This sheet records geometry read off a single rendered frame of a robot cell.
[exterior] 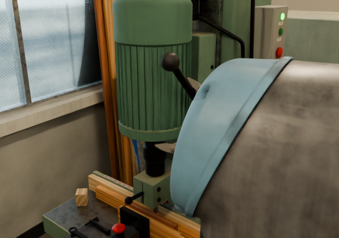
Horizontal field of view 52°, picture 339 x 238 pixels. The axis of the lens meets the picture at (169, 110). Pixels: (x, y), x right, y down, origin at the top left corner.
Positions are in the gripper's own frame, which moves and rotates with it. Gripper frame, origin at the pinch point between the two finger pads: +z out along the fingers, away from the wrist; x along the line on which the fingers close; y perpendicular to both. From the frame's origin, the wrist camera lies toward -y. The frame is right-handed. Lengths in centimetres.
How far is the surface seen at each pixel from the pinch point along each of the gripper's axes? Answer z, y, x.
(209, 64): -4.7, -13.9, -18.9
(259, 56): -16.4, -16.7, -28.8
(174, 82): 1.3, -5.1, -7.5
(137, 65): 9.9, -3.4, -6.6
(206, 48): -2.1, -10.8, -20.8
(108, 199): 2.6, -43.7, 22.4
